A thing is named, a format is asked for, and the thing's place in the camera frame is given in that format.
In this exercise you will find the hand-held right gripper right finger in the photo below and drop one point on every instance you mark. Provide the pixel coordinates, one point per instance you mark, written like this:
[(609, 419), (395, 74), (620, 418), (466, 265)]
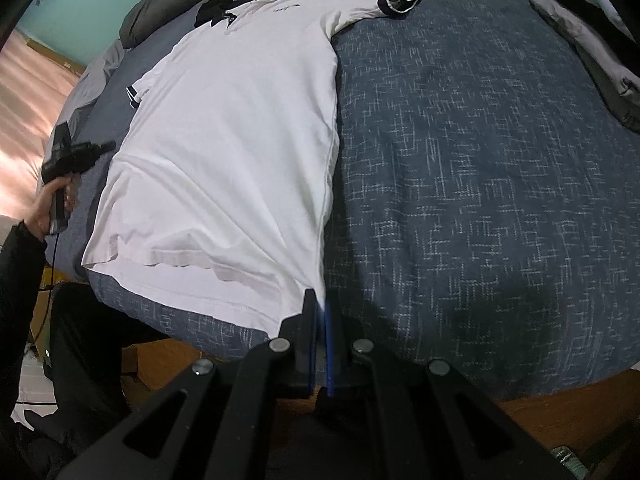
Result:
[(328, 350)]

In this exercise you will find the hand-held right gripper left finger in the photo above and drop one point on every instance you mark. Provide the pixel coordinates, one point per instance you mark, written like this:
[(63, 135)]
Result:
[(307, 350)]

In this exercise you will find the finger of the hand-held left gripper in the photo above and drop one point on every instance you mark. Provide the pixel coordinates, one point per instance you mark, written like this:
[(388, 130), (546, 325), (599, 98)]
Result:
[(104, 147)]

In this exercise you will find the white polo shirt black trim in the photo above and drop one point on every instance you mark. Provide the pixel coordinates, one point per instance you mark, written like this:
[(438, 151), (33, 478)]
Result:
[(225, 135)]

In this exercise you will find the person's left forearm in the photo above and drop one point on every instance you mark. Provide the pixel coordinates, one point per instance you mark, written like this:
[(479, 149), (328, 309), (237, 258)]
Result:
[(20, 300)]

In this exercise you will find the person's left hand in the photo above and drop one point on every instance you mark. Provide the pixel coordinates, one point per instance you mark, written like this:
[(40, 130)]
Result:
[(42, 210)]

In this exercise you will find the pink curtain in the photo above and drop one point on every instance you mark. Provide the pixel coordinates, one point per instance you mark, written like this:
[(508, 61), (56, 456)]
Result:
[(30, 110)]

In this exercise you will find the light grey blanket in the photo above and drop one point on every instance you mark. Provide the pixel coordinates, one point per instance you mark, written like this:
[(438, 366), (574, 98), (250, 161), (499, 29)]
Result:
[(95, 80)]

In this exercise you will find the dark grey rolled duvet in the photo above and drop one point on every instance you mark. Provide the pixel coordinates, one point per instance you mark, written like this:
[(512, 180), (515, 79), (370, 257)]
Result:
[(155, 10)]

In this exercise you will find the person's black pants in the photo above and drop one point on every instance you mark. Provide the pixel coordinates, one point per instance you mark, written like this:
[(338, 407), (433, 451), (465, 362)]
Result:
[(90, 360)]

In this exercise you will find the blue-grey patterned bed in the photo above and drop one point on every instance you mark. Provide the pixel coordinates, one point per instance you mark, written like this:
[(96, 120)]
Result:
[(475, 185)]

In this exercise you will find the grey folded garment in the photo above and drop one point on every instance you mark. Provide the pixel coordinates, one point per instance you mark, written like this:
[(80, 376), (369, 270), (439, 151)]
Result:
[(600, 80)]

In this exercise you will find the wooden window frame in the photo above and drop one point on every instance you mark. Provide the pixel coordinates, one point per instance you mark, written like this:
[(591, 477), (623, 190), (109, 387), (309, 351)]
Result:
[(55, 52)]

